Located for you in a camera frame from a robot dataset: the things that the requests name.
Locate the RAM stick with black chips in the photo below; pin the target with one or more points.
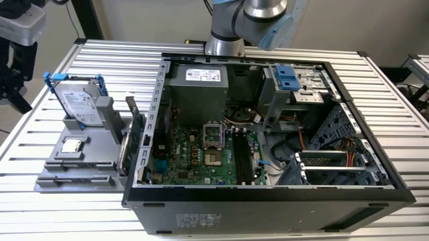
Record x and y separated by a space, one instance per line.
81 165
77 179

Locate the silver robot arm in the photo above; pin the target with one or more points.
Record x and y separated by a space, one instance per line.
228 22

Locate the RAM slot with white clips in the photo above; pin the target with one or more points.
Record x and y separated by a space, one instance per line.
240 155
250 155

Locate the hard disk in blue carrier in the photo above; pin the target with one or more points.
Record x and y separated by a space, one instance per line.
77 100

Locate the silver CPU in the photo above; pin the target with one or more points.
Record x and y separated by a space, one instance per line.
71 145

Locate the grey parts rack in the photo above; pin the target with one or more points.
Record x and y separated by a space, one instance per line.
97 140

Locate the green graphics card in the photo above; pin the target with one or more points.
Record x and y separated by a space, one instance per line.
134 140

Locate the black case fan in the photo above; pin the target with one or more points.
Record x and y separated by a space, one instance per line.
166 135

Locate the grey power supply unit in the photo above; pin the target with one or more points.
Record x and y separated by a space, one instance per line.
198 100

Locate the teal port connector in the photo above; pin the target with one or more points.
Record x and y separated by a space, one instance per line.
162 167

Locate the black chipset chip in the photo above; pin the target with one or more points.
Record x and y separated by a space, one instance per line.
184 175

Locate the CPU socket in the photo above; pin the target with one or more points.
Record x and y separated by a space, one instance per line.
213 158

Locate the green motherboard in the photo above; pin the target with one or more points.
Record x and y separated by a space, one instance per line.
214 175

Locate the silver drive bay cage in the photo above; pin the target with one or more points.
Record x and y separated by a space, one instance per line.
272 105

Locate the blue plastic drive latch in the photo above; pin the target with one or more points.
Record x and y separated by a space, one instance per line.
285 75

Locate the black open PC case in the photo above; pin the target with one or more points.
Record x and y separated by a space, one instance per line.
234 216

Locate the metal disk bay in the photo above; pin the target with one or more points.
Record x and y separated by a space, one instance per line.
332 168

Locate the metal slat side table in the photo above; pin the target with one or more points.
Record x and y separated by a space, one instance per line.
419 62

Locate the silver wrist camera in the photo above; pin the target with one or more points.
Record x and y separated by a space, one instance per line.
20 27

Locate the black upright post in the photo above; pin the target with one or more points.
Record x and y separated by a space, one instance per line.
90 20

